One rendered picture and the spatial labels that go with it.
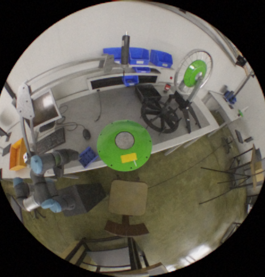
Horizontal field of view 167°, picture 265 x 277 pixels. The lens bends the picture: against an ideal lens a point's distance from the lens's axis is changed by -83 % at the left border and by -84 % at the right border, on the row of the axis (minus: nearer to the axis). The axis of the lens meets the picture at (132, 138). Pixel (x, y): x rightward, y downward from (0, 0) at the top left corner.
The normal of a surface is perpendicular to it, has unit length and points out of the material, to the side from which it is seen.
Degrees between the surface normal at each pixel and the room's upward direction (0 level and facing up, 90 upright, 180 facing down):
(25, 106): 90
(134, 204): 0
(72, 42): 90
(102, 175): 0
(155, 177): 0
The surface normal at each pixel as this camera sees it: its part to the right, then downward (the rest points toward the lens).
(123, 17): 0.29, 0.87
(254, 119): -0.95, 0.22
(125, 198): 0.09, -0.43
